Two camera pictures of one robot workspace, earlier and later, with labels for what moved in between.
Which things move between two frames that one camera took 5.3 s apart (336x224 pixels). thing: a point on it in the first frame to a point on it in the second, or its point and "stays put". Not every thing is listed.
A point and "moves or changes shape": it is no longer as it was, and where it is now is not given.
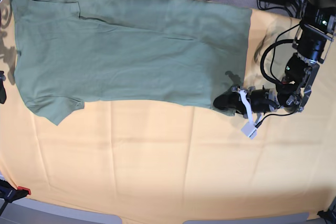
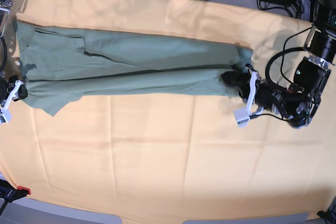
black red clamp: x=9 y=193 stays put
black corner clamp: x=328 y=216 stays put
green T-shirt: x=126 y=45 moves or changes shape
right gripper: x=264 y=100 to x=266 y=95
